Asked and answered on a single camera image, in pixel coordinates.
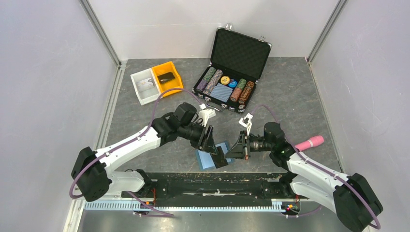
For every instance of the brown orange chip stack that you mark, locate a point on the brown orange chip stack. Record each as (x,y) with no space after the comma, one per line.
(246,92)

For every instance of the red poker chip stack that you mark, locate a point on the red poker chip stack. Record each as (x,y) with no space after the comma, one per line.
(236,94)

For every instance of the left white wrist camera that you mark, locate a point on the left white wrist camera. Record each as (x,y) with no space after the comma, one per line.
(205,114)

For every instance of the white slotted cable duct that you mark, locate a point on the white slotted cable duct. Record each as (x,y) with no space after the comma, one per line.
(134,205)

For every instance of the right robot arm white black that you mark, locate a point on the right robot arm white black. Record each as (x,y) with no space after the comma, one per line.
(350,197)

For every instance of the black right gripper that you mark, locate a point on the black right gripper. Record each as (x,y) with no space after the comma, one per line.
(239,150)

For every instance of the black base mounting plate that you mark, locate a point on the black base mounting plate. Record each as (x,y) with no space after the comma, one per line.
(214,189)

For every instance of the blue round chip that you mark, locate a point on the blue round chip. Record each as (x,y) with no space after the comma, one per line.
(232,83)

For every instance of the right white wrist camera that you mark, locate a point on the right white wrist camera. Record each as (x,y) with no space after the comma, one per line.
(246,122)

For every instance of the yellow dealer button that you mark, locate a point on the yellow dealer button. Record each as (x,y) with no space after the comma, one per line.
(225,80)

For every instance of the black card in yellow bin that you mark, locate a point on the black card in yellow bin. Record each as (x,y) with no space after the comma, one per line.
(165,78)

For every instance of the blue playing card deck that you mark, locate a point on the blue playing card deck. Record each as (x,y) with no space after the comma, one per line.
(221,92)

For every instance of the silver card in white bin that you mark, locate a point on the silver card in white bin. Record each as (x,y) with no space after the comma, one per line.
(145,84)

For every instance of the pink grey chip stack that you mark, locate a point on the pink grey chip stack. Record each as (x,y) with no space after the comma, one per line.
(213,82)

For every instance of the black poker chip case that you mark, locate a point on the black poker chip case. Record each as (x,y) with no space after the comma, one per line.
(238,56)

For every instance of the green poker chip stack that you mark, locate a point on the green poker chip stack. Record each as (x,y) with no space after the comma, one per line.
(209,74)

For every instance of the purple poker chip stack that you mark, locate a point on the purple poker chip stack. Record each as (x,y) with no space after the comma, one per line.
(202,85)

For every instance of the yellow plastic bin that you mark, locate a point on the yellow plastic bin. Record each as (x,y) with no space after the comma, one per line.
(164,68)

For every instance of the white plastic bin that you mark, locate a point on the white plastic bin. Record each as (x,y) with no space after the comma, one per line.
(150,95)

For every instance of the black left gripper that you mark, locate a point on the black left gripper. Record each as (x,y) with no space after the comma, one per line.
(206,142)

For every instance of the green red chip stack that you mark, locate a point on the green red chip stack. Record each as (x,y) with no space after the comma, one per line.
(241,84)

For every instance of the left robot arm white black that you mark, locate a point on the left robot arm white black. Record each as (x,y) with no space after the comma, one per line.
(95,171)

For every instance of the blue card holder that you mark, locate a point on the blue card holder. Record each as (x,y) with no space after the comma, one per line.
(205,161)

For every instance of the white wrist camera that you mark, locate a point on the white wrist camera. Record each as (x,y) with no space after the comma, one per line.
(205,114)
(246,122)

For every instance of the pink cylindrical tube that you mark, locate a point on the pink cylindrical tube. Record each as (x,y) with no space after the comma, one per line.
(310,143)

